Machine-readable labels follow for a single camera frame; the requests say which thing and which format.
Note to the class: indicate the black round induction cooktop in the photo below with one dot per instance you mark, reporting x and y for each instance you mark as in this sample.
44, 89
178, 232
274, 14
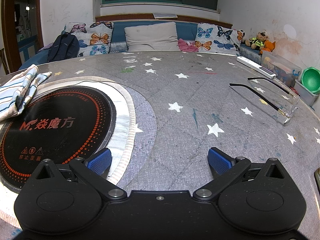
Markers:
61, 125

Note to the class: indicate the dark blue backpack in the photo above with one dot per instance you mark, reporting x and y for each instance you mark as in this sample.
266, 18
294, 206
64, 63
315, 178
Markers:
66, 46

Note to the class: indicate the pink crumpled cloth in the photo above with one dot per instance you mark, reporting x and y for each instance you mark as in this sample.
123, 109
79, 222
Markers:
187, 46

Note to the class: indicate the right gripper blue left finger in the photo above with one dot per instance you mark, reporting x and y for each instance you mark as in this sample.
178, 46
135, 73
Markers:
89, 171

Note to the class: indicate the white remote control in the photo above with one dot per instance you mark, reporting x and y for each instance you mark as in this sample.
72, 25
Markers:
262, 70

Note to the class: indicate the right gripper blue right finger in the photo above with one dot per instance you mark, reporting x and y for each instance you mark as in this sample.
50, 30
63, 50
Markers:
229, 170

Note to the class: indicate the clear plastic toy box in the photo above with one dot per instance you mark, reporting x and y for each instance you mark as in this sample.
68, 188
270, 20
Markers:
286, 71

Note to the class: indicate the green plastic bowl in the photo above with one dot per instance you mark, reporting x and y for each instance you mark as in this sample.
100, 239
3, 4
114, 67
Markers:
311, 79

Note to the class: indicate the left butterfly print pillow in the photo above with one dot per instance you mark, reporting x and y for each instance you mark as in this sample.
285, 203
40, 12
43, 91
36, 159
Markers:
94, 38

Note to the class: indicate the blue white striped garment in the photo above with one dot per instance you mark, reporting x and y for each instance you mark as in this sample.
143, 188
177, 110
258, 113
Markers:
19, 91

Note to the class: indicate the orange plush toy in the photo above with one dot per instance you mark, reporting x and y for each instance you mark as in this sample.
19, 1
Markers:
268, 46

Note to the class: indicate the right butterfly print pillow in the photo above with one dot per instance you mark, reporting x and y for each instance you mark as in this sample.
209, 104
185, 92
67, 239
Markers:
212, 38

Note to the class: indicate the book on window ledge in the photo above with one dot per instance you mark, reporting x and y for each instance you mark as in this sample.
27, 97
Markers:
164, 16

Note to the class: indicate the butterfly print pillow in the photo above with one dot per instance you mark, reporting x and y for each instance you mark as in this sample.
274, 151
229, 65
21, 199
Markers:
212, 38
94, 38

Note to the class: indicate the grey star quilted table cover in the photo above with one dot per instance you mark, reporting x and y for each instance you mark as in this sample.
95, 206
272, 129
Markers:
171, 108

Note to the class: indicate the black smartphone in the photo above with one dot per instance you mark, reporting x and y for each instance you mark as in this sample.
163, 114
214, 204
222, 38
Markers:
317, 177

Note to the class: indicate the teddy bear in yellow vest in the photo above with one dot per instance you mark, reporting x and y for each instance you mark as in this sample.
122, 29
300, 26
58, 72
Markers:
258, 42

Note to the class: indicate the white plastic bin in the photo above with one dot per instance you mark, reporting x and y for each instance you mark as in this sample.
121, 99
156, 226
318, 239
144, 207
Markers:
306, 95

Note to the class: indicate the clear acrylic glasses stand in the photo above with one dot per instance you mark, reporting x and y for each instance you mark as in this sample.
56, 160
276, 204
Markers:
283, 100

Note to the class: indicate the grey plain cushion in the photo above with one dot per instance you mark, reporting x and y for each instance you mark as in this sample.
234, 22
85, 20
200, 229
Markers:
155, 37

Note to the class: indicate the blue sofa bench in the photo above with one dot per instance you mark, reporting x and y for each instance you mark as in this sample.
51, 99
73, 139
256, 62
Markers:
185, 30

